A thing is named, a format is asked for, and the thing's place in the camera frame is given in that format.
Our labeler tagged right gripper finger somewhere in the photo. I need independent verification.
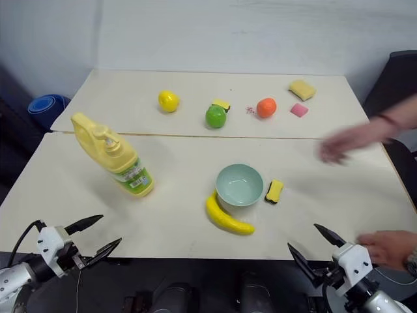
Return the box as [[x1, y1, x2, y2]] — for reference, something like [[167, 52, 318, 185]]
[[313, 223, 347, 250], [287, 243, 320, 288]]

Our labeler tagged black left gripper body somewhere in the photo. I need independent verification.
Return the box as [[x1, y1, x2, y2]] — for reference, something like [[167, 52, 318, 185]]
[[59, 240, 90, 275]]

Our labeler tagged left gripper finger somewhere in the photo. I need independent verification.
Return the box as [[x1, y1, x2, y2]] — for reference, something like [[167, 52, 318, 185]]
[[85, 237, 123, 267], [63, 214, 105, 237]]

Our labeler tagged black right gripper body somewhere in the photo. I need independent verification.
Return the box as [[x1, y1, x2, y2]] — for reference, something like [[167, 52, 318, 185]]
[[313, 260, 347, 297]]

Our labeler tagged yellow detergent bottle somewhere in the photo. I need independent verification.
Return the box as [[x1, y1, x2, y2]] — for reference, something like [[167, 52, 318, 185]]
[[70, 112, 155, 198]]

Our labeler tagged light green bowl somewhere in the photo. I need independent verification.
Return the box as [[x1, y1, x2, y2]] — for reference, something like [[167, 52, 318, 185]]
[[215, 163, 264, 208]]

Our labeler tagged person's left hand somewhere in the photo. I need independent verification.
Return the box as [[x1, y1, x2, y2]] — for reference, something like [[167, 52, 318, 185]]
[[356, 230, 417, 272]]

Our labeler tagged person's right hand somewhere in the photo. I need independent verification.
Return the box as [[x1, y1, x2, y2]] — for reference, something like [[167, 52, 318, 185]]
[[315, 122, 390, 166]]

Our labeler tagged small yellow black sponge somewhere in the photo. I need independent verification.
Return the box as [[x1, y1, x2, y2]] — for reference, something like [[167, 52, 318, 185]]
[[212, 99, 233, 114], [264, 178, 285, 206]]

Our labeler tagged grey wrist watch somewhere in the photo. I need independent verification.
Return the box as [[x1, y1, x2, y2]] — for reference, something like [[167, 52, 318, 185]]
[[405, 249, 417, 278]]

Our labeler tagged dark rounded shape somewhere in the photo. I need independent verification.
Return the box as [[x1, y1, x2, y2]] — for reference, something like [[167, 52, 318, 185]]
[[152, 281, 200, 313]]

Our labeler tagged yellow banana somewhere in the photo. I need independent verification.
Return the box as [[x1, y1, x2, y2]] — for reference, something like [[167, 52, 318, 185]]
[[205, 190, 256, 235]]

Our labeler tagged blue rolled mat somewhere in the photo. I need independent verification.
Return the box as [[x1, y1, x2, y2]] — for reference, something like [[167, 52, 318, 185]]
[[27, 94, 72, 125]]

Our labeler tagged dark wrist band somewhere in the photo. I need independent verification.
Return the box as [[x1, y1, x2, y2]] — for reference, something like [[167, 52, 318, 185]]
[[377, 112, 402, 127]]

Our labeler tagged pink square sponge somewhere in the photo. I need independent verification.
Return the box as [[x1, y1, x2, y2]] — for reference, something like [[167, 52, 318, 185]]
[[290, 103, 310, 117]]

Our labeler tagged orange fruit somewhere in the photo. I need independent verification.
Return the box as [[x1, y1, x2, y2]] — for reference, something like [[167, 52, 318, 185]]
[[256, 97, 278, 120]]

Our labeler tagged yellow lemon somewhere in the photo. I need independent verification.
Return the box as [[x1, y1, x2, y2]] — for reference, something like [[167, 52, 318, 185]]
[[158, 90, 180, 114]]

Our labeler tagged large yellow sponge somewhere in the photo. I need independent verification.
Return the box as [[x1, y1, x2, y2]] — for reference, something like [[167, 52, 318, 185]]
[[289, 80, 317, 102]]

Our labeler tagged green apple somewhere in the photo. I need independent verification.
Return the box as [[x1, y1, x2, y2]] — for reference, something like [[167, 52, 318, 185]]
[[205, 104, 228, 130]]

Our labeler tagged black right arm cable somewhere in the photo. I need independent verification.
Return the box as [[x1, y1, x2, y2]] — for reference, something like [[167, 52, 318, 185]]
[[321, 280, 331, 313]]

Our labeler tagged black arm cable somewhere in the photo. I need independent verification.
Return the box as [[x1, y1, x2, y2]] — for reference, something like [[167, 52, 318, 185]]
[[7, 220, 47, 267], [321, 280, 331, 313]]

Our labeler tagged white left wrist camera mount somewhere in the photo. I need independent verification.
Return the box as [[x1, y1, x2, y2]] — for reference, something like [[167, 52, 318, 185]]
[[36, 225, 74, 278]]

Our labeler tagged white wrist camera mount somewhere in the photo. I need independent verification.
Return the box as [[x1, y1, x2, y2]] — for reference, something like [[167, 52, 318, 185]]
[[331, 241, 373, 290], [36, 225, 74, 278]]

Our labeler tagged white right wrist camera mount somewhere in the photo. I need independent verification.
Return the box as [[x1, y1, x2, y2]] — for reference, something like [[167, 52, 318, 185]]
[[331, 241, 373, 290]]

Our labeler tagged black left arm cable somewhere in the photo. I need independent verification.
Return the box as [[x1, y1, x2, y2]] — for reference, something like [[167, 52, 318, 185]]
[[7, 220, 47, 267]]

